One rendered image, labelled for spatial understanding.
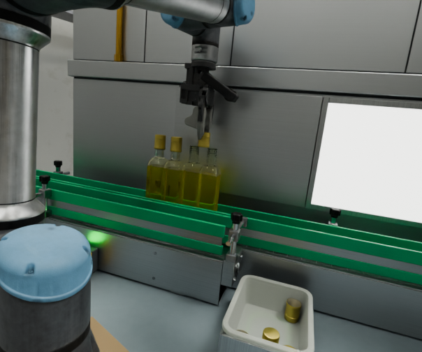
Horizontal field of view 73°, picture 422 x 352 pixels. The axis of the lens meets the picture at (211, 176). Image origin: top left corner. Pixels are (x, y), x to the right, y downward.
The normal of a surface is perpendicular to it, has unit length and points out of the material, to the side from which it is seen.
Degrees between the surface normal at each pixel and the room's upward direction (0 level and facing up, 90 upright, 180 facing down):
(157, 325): 0
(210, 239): 90
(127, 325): 0
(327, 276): 90
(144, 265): 90
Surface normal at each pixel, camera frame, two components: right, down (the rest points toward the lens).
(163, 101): -0.32, 0.16
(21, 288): 0.07, 0.16
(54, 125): 0.77, 0.20
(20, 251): 0.20, -0.94
